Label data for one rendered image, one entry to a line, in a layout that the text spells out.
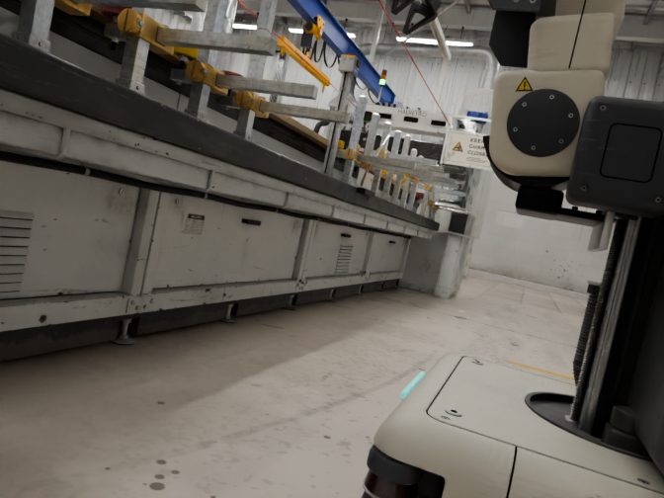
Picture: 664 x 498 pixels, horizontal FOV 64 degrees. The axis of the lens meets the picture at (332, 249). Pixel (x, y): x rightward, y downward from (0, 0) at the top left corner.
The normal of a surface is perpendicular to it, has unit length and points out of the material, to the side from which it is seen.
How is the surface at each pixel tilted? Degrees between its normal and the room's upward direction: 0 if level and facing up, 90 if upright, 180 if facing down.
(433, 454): 62
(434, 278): 90
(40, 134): 90
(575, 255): 90
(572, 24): 90
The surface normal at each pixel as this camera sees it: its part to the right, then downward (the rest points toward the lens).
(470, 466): -0.21, -0.48
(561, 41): -0.34, -0.02
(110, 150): 0.92, 0.21
